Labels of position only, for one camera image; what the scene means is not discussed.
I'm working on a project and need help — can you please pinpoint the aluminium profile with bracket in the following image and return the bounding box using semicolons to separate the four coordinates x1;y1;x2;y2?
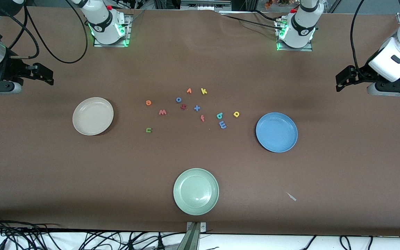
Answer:
177;222;207;250

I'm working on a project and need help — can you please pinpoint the brown paper table cover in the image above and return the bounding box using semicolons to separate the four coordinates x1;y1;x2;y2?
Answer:
0;6;400;236

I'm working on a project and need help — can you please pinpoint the grey metal frame bracket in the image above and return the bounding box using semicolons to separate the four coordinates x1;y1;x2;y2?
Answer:
180;0;232;11

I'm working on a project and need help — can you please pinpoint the black cable to arm base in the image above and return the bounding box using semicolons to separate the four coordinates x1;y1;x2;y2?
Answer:
221;13;284;30

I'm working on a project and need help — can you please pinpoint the pale green plate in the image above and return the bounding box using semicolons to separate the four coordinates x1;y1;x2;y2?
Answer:
173;168;219;216

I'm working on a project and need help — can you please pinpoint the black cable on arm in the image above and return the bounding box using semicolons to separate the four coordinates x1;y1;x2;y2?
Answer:
0;0;89;64
350;0;372;80

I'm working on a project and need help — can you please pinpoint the beige brown plate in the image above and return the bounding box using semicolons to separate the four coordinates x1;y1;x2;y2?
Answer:
72;97;114;136

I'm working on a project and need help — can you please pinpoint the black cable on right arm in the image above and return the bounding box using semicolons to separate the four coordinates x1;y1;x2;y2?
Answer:
0;0;89;64

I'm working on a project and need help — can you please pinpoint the blue plate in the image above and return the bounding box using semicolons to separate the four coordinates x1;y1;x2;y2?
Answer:
256;112;298;153

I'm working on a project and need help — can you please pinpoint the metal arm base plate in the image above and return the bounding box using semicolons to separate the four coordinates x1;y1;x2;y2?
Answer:
93;15;132;48
276;19;313;52

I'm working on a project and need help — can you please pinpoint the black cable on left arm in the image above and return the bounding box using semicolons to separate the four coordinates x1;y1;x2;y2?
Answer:
350;0;372;80

